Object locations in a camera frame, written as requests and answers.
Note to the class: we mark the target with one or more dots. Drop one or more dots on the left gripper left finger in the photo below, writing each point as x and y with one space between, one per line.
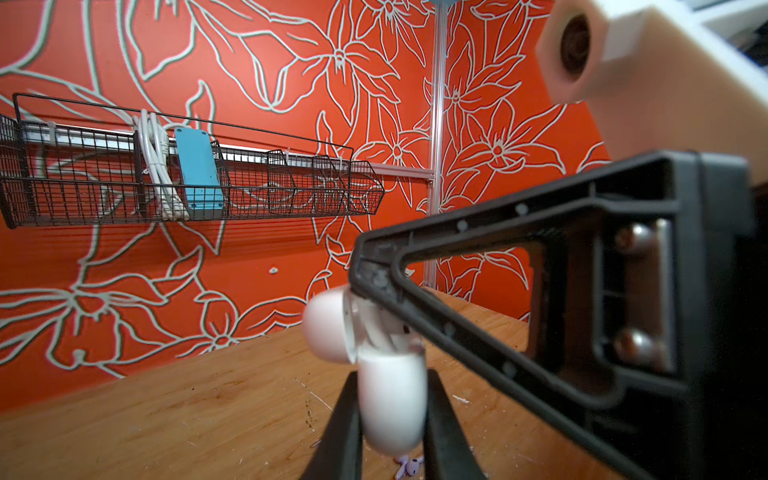
339 455

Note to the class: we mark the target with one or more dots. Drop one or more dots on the white earbuds charging case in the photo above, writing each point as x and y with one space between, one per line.
344 328

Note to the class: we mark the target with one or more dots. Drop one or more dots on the light blue box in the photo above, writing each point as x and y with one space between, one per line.
202 187

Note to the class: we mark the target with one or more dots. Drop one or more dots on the black wire wall basket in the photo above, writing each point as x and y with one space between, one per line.
73 163

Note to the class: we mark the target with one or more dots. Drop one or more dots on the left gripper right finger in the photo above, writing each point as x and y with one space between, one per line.
447 452

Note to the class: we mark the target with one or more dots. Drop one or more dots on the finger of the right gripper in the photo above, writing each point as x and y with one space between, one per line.
642 337

